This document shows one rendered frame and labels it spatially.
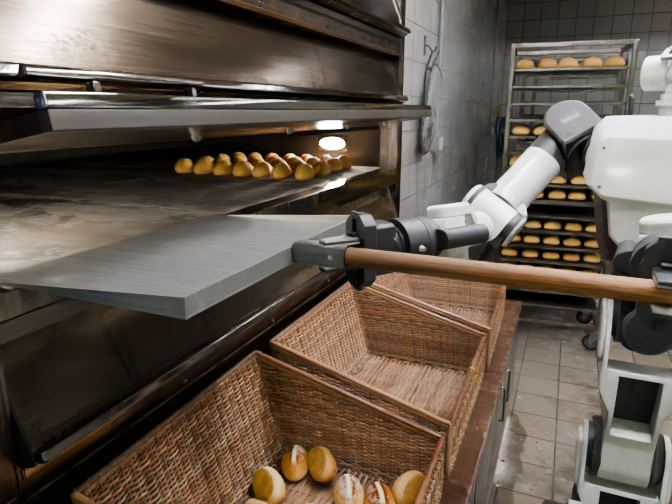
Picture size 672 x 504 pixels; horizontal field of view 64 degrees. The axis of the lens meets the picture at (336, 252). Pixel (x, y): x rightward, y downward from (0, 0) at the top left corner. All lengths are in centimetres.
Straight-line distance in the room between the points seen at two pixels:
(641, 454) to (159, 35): 132
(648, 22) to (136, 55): 519
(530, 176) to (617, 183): 18
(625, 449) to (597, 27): 474
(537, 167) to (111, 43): 87
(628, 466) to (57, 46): 138
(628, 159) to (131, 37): 93
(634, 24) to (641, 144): 464
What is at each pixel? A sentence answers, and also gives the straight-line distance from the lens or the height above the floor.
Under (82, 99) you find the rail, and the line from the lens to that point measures 72.
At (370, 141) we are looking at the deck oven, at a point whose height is 129.
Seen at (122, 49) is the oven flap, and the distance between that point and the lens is 97.
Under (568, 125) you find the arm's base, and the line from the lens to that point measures 130.
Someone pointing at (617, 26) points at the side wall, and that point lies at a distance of 578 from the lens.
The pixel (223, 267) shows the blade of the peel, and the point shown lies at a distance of 84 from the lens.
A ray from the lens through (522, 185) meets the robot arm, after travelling 124.
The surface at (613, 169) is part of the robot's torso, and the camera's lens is 119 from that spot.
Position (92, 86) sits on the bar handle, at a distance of 79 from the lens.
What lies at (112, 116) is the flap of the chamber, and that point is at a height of 141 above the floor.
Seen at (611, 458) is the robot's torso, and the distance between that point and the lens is 145.
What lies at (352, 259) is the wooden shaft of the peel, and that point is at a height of 120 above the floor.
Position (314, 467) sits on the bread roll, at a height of 63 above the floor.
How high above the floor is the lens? 142
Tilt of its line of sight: 15 degrees down
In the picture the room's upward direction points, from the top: straight up
